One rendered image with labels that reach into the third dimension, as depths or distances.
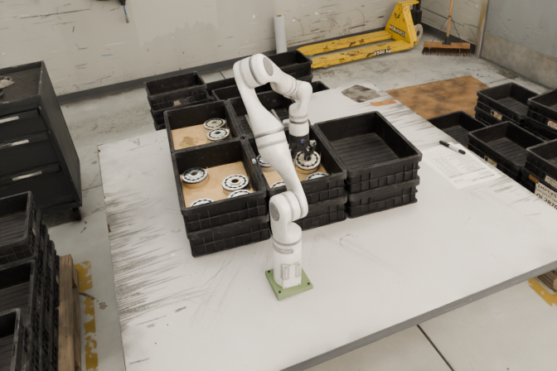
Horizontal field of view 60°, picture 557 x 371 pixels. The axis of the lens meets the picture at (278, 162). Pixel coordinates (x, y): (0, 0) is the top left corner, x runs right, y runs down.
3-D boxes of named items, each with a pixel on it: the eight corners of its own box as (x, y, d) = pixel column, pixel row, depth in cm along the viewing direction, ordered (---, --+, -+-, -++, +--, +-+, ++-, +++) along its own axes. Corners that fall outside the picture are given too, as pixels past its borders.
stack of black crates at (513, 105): (549, 151, 310) (561, 104, 292) (511, 164, 303) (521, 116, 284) (503, 126, 342) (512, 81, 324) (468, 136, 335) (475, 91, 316)
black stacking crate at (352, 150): (421, 181, 184) (423, 156, 178) (348, 199, 178) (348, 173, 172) (375, 133, 216) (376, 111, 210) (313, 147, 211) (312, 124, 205)
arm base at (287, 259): (305, 283, 158) (306, 242, 150) (278, 290, 156) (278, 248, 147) (295, 265, 166) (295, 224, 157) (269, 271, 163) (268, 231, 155)
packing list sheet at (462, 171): (506, 175, 201) (506, 175, 200) (459, 191, 195) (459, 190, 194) (454, 141, 227) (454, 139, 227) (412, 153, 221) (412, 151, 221)
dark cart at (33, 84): (88, 221, 311) (40, 94, 262) (13, 243, 299) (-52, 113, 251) (84, 175, 359) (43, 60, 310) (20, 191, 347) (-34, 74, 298)
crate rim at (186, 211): (268, 196, 167) (267, 191, 166) (181, 217, 162) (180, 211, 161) (244, 142, 200) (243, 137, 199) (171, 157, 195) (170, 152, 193)
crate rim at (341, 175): (348, 178, 173) (348, 172, 172) (268, 196, 167) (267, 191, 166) (312, 128, 206) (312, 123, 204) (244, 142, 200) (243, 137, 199)
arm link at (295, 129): (304, 120, 190) (304, 106, 186) (313, 133, 181) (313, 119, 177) (282, 123, 188) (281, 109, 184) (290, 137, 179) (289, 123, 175)
